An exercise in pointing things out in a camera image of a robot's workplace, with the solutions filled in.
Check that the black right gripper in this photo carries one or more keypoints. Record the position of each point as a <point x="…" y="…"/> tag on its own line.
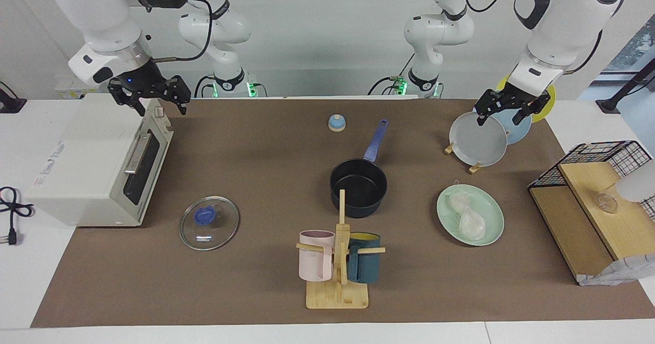
<point x="146" y="80"/>

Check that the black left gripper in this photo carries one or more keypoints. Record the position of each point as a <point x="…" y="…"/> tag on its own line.
<point x="522" y="98"/>

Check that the clear plastic bag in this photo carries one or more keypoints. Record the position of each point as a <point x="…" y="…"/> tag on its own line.
<point x="468" y="221"/>

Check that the glass lid with blue knob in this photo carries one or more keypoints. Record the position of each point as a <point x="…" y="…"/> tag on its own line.
<point x="210" y="229"/>

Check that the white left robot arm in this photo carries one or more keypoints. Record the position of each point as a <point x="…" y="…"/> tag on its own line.
<point x="563" y="16"/>

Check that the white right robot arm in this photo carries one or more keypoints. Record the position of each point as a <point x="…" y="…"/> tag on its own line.
<point x="102" y="11"/>

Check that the light blue plate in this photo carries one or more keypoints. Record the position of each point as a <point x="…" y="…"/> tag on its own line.
<point x="519" y="131"/>

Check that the grey plate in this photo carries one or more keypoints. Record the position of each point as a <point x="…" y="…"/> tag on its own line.
<point x="477" y="142"/>

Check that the yellow plate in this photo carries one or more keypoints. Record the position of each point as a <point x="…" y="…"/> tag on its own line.
<point x="547" y="109"/>

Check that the wooden plate rack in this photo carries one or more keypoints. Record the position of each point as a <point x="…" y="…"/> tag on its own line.
<point x="475" y="169"/>

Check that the pale green plate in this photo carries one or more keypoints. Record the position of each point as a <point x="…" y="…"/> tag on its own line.
<point x="494" y="211"/>

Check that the white box behind oven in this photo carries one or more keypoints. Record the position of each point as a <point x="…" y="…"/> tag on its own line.
<point x="69" y="87"/>

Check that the white toaster oven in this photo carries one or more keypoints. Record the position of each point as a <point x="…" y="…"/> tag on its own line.
<point x="82" y="165"/>

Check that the black angled stand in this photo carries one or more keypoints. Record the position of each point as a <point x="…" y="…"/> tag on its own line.
<point x="627" y="85"/>

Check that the clear glass cup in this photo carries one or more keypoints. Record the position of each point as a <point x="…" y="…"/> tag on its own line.
<point x="607" y="202"/>

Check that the black clamp stand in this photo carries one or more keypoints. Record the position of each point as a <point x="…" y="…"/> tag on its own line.
<point x="7" y="103"/>

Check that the small blue round bell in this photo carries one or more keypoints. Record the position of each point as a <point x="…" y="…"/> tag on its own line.
<point x="337" y="124"/>

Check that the brown table mat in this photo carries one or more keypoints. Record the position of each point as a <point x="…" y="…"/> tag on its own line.
<point x="230" y="282"/>

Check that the white crumpled cloth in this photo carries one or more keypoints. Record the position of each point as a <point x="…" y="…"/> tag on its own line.
<point x="621" y="271"/>

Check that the teal mug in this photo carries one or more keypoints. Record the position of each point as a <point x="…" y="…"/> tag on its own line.
<point x="364" y="264"/>

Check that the pink mug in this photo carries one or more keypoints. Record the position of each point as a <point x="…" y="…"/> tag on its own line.
<point x="314" y="262"/>

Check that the wooden mug tree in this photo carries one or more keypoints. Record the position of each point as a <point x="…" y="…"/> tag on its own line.
<point x="336" y="295"/>

